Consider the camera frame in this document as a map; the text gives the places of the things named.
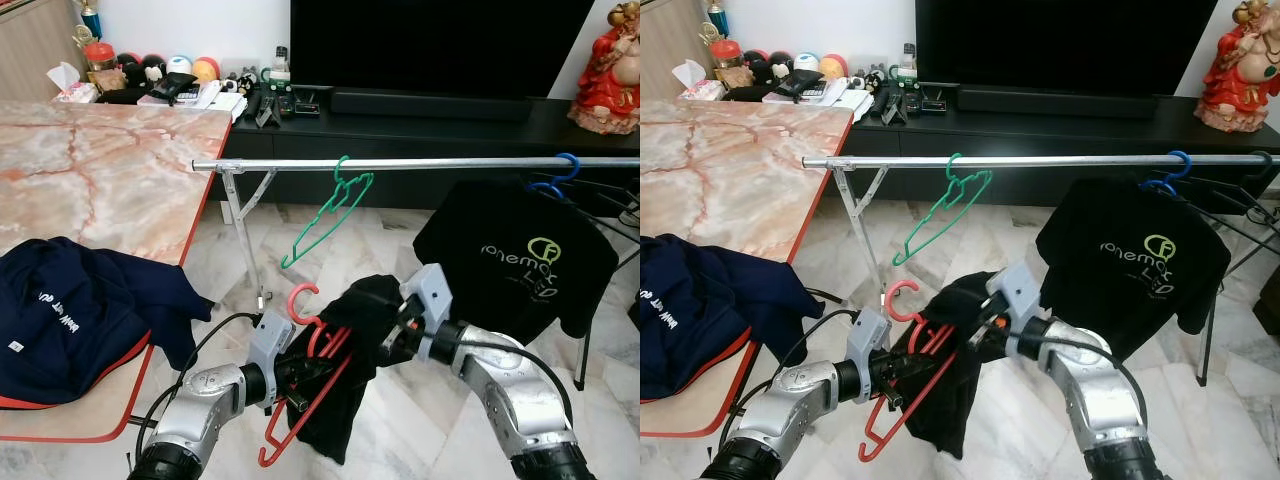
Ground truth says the pink tissue box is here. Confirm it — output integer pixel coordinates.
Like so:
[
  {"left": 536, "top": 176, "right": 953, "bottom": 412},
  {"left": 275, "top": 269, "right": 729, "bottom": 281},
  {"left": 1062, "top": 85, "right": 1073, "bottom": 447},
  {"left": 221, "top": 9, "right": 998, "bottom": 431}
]
[
  {"left": 45, "top": 62, "right": 101, "bottom": 104},
  {"left": 672, "top": 60, "right": 726, "bottom": 101}
]

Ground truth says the black t-shirt green logo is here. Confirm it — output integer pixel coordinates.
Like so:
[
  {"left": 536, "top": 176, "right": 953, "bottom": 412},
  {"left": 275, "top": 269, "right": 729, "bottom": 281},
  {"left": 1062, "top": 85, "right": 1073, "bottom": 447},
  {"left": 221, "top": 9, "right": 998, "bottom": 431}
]
[
  {"left": 413, "top": 178, "right": 619, "bottom": 346},
  {"left": 1035, "top": 177, "right": 1231, "bottom": 361}
]

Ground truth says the black plush toy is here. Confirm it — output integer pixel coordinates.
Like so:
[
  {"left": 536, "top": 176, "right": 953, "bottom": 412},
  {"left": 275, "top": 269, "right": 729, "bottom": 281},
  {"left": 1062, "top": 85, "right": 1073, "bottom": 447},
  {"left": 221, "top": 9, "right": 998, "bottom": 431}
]
[
  {"left": 745, "top": 48, "right": 796, "bottom": 83},
  {"left": 115, "top": 52, "right": 166, "bottom": 86}
]

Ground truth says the red plastic hanger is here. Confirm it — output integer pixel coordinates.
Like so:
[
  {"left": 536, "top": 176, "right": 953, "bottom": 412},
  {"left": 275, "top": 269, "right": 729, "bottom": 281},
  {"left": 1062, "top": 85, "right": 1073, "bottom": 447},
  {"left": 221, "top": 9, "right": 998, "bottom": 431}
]
[
  {"left": 858, "top": 280, "right": 959, "bottom": 463},
  {"left": 257, "top": 283, "right": 358, "bottom": 469}
]

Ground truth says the black flat television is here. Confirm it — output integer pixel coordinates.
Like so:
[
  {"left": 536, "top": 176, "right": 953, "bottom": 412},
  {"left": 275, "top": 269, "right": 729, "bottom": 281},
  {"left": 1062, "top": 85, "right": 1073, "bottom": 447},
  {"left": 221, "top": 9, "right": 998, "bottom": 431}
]
[
  {"left": 290, "top": 0, "right": 598, "bottom": 99},
  {"left": 915, "top": 0, "right": 1221, "bottom": 96}
]

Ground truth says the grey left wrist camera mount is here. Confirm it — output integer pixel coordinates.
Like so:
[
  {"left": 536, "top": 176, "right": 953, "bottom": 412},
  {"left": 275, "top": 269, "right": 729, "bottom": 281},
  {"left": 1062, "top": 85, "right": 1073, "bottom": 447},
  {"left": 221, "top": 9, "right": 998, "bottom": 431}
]
[
  {"left": 845, "top": 307, "right": 893, "bottom": 379},
  {"left": 247, "top": 308, "right": 298, "bottom": 386}
]

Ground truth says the blue plastic hanger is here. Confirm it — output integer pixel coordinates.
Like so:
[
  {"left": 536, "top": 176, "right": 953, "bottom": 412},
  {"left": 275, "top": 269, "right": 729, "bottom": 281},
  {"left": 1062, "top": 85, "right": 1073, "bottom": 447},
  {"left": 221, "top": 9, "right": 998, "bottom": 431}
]
[
  {"left": 1138, "top": 150, "right": 1193, "bottom": 198},
  {"left": 525, "top": 152, "right": 581, "bottom": 201}
]

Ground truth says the red lidded glass jar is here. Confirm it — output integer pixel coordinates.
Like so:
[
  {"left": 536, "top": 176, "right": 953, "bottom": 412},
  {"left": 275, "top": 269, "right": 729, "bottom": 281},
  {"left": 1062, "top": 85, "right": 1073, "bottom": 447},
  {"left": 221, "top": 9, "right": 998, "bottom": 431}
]
[
  {"left": 83, "top": 40, "right": 116, "bottom": 91},
  {"left": 712, "top": 38, "right": 743, "bottom": 89}
]

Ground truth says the black wallet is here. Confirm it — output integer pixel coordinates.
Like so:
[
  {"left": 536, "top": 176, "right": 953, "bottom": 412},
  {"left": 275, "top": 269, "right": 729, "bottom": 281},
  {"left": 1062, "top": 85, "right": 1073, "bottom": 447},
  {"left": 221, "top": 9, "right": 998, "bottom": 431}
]
[
  {"left": 148, "top": 72, "right": 201, "bottom": 101},
  {"left": 778, "top": 70, "right": 829, "bottom": 99}
]

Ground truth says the black TV console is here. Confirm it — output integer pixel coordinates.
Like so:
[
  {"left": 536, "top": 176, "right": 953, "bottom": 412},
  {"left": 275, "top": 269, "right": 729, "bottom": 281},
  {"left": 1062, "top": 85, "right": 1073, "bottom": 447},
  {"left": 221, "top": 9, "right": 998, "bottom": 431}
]
[
  {"left": 95, "top": 85, "right": 641, "bottom": 216},
  {"left": 725, "top": 85, "right": 1280, "bottom": 216}
]

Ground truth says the navy t-shirt red trim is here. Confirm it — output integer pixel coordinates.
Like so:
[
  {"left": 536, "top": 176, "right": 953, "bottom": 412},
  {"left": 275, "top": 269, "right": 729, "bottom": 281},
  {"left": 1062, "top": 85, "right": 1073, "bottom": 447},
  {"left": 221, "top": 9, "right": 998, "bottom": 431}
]
[
  {"left": 0, "top": 236, "right": 216, "bottom": 411},
  {"left": 640, "top": 234, "right": 826, "bottom": 403}
]

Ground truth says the black shirt red trim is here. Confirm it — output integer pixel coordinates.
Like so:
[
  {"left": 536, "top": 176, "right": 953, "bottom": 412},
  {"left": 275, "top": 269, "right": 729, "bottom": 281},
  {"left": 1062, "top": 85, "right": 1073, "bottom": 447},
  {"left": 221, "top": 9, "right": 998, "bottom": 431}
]
[
  {"left": 283, "top": 274, "right": 413, "bottom": 466},
  {"left": 905, "top": 270, "right": 1011, "bottom": 461}
]

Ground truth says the blue gold trophy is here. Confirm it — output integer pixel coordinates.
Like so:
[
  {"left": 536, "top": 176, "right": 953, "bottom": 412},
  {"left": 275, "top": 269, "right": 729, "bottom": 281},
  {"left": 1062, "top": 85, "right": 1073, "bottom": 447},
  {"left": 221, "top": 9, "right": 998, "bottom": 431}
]
[
  {"left": 700, "top": 0, "right": 731, "bottom": 43},
  {"left": 72, "top": 0, "right": 104, "bottom": 46}
]

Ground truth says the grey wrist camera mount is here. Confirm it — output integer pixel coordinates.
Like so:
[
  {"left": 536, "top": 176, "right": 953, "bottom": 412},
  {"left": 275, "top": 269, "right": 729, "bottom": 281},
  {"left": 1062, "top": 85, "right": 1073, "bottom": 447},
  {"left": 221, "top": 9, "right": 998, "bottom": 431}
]
[
  {"left": 247, "top": 308, "right": 298, "bottom": 386},
  {"left": 985, "top": 260, "right": 1041, "bottom": 361},
  {"left": 845, "top": 307, "right": 893, "bottom": 379},
  {"left": 398, "top": 263, "right": 454, "bottom": 363}
]

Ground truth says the marble top folding table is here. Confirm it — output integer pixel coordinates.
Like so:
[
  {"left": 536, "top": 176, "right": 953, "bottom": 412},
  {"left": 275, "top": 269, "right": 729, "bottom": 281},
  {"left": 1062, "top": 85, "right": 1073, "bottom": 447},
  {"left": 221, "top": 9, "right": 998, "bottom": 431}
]
[
  {"left": 640, "top": 98, "right": 856, "bottom": 441},
  {"left": 0, "top": 100, "right": 233, "bottom": 444}
]

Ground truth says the black soundbar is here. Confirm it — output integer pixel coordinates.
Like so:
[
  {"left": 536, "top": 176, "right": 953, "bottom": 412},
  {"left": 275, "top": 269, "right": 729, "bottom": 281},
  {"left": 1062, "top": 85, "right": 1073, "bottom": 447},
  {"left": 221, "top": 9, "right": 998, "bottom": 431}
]
[
  {"left": 957, "top": 85, "right": 1159, "bottom": 121},
  {"left": 330, "top": 88, "right": 534, "bottom": 123}
]

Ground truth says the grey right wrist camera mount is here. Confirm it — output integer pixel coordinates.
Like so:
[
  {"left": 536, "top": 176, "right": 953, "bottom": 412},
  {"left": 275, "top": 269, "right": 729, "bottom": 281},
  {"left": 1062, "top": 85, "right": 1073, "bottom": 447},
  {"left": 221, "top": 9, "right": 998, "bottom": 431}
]
[
  {"left": 985, "top": 260, "right": 1041, "bottom": 361},
  {"left": 398, "top": 263, "right": 454, "bottom": 363}
]

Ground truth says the red laughing Buddha statue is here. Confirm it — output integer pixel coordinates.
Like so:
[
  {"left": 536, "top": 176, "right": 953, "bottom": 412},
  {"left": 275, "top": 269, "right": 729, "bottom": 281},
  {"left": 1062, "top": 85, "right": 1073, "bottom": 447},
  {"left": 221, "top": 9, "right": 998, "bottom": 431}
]
[
  {"left": 567, "top": 0, "right": 641, "bottom": 136},
  {"left": 1195, "top": 0, "right": 1280, "bottom": 134}
]

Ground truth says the green plastic hanger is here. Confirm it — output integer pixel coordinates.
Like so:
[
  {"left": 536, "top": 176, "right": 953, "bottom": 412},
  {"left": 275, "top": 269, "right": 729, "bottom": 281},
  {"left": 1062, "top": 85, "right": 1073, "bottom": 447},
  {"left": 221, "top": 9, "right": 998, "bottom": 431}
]
[
  {"left": 892, "top": 153, "right": 994, "bottom": 268},
  {"left": 280, "top": 155, "right": 376, "bottom": 271}
]

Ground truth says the wooden sideboard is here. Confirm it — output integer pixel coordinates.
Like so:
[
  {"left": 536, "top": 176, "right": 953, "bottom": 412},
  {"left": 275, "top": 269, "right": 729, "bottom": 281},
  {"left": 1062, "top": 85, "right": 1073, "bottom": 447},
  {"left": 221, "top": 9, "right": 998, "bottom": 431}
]
[
  {"left": 0, "top": 0, "right": 86, "bottom": 101},
  {"left": 640, "top": 0, "right": 716, "bottom": 99}
]

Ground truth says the black wire hanger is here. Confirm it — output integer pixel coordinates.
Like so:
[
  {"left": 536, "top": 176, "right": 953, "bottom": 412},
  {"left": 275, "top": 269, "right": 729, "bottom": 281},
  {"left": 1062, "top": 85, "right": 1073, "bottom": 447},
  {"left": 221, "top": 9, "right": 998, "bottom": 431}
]
[
  {"left": 1175, "top": 150, "right": 1280, "bottom": 246},
  {"left": 560, "top": 175, "right": 641, "bottom": 246}
]

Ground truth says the white paper stack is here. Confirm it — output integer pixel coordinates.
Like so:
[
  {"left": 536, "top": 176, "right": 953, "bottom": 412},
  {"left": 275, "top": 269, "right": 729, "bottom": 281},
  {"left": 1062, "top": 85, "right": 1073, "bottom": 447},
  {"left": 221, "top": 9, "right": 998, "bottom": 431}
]
[
  {"left": 765, "top": 82, "right": 876, "bottom": 121},
  {"left": 140, "top": 85, "right": 249, "bottom": 121}
]

